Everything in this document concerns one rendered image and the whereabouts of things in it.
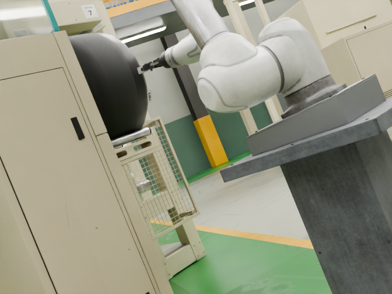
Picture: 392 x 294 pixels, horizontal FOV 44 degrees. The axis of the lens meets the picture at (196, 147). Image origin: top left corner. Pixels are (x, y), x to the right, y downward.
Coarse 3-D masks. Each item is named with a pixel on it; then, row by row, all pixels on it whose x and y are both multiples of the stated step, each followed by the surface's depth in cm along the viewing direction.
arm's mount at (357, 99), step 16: (368, 80) 147; (336, 96) 128; (352, 96) 135; (368, 96) 143; (384, 96) 153; (304, 112) 135; (320, 112) 132; (336, 112) 130; (352, 112) 132; (272, 128) 143; (288, 128) 140; (304, 128) 136; (320, 128) 133; (256, 144) 148; (272, 144) 144
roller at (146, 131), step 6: (132, 132) 244; (138, 132) 245; (144, 132) 247; (150, 132) 251; (114, 138) 236; (120, 138) 237; (126, 138) 239; (132, 138) 242; (138, 138) 246; (114, 144) 234; (120, 144) 237
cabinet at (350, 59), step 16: (368, 32) 619; (384, 32) 627; (336, 48) 625; (352, 48) 609; (368, 48) 617; (384, 48) 624; (336, 64) 637; (352, 64) 609; (368, 64) 614; (384, 64) 622; (336, 80) 649; (352, 80) 620; (384, 80) 619
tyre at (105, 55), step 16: (96, 32) 249; (80, 48) 228; (96, 48) 229; (112, 48) 234; (128, 48) 241; (80, 64) 226; (96, 64) 224; (112, 64) 229; (128, 64) 235; (96, 80) 224; (112, 80) 226; (128, 80) 232; (144, 80) 240; (96, 96) 225; (112, 96) 226; (128, 96) 232; (144, 96) 240; (112, 112) 228; (128, 112) 235; (144, 112) 243; (112, 128) 233; (128, 128) 241
